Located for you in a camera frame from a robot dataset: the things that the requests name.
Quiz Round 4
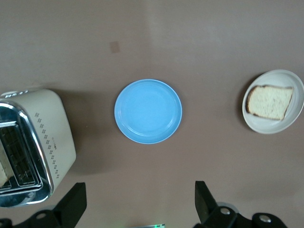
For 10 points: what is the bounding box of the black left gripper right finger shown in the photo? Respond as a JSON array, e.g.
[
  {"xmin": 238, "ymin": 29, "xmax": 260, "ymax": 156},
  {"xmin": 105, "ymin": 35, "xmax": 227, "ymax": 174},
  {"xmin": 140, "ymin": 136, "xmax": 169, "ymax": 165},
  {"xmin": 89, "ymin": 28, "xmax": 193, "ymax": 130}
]
[{"xmin": 193, "ymin": 180, "xmax": 288, "ymax": 228}]

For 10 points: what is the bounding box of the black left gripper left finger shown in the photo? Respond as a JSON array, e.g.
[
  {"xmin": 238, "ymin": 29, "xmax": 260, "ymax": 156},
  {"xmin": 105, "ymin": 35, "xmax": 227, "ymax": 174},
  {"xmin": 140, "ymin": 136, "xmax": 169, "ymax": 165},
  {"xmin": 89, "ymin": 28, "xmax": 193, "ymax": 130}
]
[{"xmin": 0, "ymin": 182, "xmax": 87, "ymax": 228}]

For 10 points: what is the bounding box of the toasted bread slice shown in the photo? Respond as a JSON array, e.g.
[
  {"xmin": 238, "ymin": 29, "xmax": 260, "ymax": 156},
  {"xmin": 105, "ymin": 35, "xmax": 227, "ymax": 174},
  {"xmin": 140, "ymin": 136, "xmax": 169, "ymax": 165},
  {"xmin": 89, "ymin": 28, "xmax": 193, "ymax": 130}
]
[
  {"xmin": 0, "ymin": 149, "xmax": 9, "ymax": 187},
  {"xmin": 246, "ymin": 85, "xmax": 295, "ymax": 121}
]

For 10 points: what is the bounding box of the beige plate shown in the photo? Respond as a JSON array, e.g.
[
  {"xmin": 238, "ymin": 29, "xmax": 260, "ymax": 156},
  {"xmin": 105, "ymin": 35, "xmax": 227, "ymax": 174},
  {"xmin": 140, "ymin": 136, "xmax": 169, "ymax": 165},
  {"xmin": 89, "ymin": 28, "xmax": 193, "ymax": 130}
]
[{"xmin": 242, "ymin": 69, "xmax": 304, "ymax": 135}]

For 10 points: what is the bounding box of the blue plate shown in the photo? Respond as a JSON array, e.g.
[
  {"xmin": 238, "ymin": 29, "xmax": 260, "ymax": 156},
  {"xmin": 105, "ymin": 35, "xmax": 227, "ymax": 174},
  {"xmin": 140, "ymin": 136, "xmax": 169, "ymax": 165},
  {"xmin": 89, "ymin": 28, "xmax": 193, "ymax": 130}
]
[{"xmin": 114, "ymin": 79, "xmax": 183, "ymax": 145}]

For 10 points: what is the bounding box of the beige chrome toaster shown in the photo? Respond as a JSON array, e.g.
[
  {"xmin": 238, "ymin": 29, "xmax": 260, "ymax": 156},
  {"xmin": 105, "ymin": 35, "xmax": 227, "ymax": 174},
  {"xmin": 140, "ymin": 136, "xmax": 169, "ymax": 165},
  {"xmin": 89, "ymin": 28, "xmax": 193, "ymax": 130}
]
[{"xmin": 0, "ymin": 88, "xmax": 77, "ymax": 209}]

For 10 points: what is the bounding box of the small brown tape patch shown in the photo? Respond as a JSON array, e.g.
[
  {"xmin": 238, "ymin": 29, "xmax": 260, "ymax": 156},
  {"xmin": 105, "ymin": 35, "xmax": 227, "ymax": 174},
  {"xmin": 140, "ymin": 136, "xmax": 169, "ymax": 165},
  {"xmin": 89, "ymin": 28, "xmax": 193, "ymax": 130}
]
[{"xmin": 109, "ymin": 41, "xmax": 121, "ymax": 53}]

